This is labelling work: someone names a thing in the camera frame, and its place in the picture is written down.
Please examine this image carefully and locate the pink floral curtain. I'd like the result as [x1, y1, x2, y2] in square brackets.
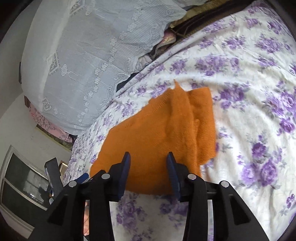
[24, 96, 76, 144]

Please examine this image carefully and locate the dark woven bed mat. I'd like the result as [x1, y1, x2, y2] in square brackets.
[169, 1, 252, 40]

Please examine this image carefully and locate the white framed window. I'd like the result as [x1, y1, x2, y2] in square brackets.
[1, 145, 53, 238]

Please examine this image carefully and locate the person's left hand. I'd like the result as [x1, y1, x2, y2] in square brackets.
[83, 200, 89, 236]

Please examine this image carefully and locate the purple floral bed sheet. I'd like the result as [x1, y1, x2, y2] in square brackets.
[63, 1, 295, 240]

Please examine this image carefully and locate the white lace cover cloth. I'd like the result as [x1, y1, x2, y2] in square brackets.
[21, 1, 203, 135]

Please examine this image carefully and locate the orange knitted cat cardigan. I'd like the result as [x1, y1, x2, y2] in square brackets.
[90, 84, 216, 195]

